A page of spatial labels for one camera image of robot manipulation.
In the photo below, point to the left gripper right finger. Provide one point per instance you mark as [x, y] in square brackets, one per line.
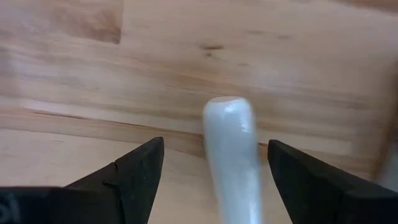
[317, 193]

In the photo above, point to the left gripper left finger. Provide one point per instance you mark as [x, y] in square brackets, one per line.
[109, 193]

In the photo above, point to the small white tube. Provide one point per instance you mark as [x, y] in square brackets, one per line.
[233, 155]

